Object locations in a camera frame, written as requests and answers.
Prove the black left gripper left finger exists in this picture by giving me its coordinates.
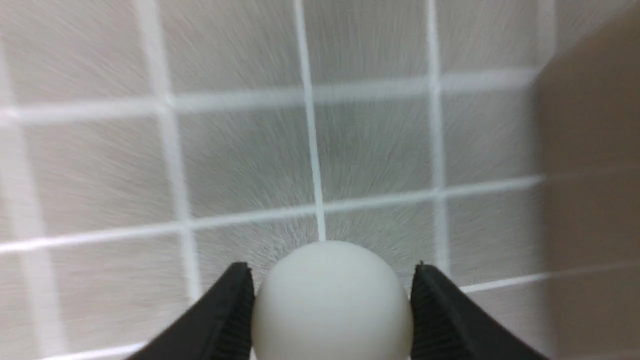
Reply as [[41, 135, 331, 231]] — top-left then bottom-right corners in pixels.
[[128, 262, 255, 360]]

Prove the grey white checked tablecloth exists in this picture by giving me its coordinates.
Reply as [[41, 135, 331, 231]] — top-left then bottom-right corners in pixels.
[[1, 0, 560, 360]]

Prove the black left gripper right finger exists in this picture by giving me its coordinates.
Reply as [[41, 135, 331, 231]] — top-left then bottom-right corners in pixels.
[[410, 262, 547, 360]]

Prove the olive green plastic bin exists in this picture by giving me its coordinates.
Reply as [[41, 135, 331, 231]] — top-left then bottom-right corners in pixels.
[[537, 0, 640, 360]]

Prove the white ping-pong ball with logo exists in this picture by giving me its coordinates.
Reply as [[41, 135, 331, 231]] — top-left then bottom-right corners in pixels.
[[251, 241, 414, 360]]

